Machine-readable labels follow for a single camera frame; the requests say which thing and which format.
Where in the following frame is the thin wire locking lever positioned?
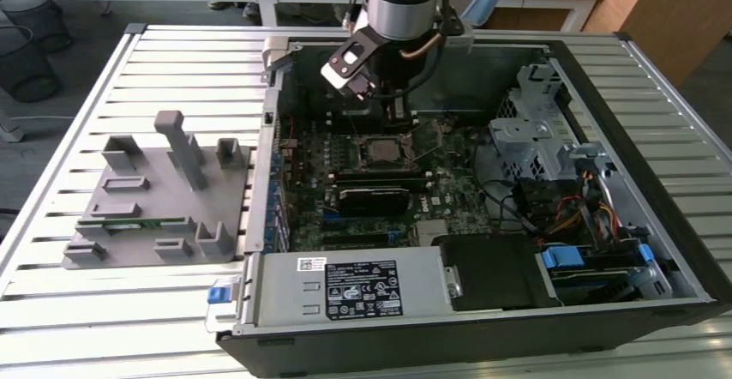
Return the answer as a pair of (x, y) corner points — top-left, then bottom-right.
(342, 112), (365, 141)

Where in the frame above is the metal socket cover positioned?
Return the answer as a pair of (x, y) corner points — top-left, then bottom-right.
(406, 111), (453, 161)

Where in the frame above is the silver CPU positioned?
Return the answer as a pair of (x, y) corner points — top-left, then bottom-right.
(365, 137), (405, 162)

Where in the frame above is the CPU socket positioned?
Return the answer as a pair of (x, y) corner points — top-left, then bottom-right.
(351, 133), (417, 171)

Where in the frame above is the silver metal drive cage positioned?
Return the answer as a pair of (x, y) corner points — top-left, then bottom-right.
(486, 62), (579, 183)

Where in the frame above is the green motherboard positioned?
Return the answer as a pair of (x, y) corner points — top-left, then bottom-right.
(273, 111), (494, 255)

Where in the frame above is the black graphics card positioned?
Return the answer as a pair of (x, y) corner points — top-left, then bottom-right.
(334, 187), (411, 219)

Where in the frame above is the silver chipset heat sink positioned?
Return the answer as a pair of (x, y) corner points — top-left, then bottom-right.
(414, 220), (454, 248)

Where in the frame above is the black expansion slot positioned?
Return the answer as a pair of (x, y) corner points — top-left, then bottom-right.
(317, 233), (398, 248)

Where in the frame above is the black plastic shroud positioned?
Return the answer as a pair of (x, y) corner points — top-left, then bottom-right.
(429, 232), (559, 313)

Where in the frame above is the wooden cabinet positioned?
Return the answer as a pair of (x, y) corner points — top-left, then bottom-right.
(581, 0), (732, 88)

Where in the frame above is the green RAM stick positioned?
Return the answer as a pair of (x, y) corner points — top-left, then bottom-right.
(75, 216), (189, 231)

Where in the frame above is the blue disk carrier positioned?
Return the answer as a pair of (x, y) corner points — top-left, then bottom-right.
(538, 244), (585, 272)

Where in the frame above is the silver power supply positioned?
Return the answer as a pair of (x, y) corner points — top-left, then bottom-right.
(231, 248), (462, 338)

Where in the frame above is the plastic parts rack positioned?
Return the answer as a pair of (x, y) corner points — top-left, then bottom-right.
(59, 110), (255, 271)

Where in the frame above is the black mesh wastebasket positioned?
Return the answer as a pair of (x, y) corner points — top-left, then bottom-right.
(0, 25), (62, 104)
(0, 0), (75, 54)

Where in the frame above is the black PC case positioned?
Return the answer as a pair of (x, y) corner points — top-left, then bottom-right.
(213, 31), (732, 379)

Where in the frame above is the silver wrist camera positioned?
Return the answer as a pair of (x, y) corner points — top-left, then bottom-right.
(317, 44), (382, 102)

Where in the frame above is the coloured power wire bundle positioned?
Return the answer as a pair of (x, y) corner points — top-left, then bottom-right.
(534, 168), (627, 247)

